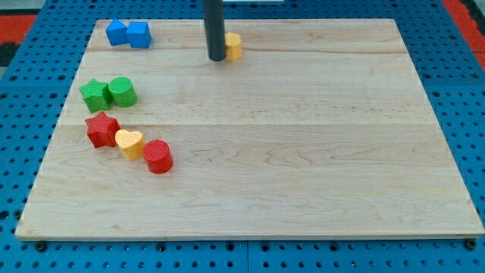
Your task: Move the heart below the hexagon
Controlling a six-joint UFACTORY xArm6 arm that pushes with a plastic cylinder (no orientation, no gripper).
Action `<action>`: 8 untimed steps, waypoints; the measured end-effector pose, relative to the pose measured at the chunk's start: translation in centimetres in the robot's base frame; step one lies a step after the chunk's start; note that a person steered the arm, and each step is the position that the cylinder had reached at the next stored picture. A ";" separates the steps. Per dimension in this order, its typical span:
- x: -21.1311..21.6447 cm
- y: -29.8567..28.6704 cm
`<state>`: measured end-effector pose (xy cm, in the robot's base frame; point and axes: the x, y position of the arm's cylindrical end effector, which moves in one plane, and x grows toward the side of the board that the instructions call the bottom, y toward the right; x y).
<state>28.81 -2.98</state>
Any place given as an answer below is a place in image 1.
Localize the yellow heart block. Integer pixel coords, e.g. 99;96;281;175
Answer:
115;129;146;161

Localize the blue cube block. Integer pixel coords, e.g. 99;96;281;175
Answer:
127;21;152;49

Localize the light wooden board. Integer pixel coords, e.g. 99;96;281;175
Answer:
15;19;484;241

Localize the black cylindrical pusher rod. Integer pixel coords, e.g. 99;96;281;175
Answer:
202;0;227;61

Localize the green cylinder block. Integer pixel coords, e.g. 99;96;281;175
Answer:
108;77;137;108

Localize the red cylinder block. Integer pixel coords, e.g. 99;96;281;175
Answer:
142;140;174;174

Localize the red star block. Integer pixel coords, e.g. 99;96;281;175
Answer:
85;111;120;148

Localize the green star block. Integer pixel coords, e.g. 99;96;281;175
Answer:
79;79;112;113

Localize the yellow hexagon block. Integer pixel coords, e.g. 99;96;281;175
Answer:
225;33;242;61

